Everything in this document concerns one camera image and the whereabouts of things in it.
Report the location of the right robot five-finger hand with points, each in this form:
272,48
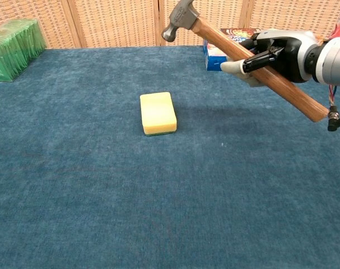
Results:
293,56

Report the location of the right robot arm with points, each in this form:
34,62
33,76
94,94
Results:
333,60

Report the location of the yellow sponge with green base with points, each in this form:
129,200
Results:
157,112

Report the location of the blue pink Oreo box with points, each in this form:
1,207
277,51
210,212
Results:
213,60

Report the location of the bamboo folding screen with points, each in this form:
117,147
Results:
116,22

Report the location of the blue carpet table mat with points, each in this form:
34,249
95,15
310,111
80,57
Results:
130,182

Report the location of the clear box of green packets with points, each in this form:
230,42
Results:
10,50

